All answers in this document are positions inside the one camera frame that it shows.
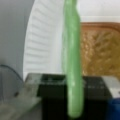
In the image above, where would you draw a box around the green lettuce piece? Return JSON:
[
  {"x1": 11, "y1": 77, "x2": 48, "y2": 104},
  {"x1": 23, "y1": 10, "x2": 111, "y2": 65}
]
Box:
[{"x1": 63, "y1": 0, "x2": 83, "y2": 118}]

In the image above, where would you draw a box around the toast bread slice front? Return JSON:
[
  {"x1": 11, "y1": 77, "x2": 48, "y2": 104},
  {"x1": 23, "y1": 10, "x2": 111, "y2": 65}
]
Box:
[{"x1": 81, "y1": 22, "x2": 120, "y2": 79}]

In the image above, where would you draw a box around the white paper plate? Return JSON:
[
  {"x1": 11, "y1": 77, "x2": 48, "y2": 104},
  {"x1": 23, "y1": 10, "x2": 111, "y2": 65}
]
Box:
[{"x1": 23, "y1": 0, "x2": 120, "y2": 79}]

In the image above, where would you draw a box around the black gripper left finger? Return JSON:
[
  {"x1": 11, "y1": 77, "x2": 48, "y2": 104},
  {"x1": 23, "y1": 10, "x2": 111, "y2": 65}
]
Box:
[{"x1": 37, "y1": 74, "x2": 67, "y2": 120}]

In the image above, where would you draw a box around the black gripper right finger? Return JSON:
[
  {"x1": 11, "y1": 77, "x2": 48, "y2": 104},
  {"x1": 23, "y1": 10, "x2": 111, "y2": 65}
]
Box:
[{"x1": 82, "y1": 76, "x2": 110, "y2": 120}]

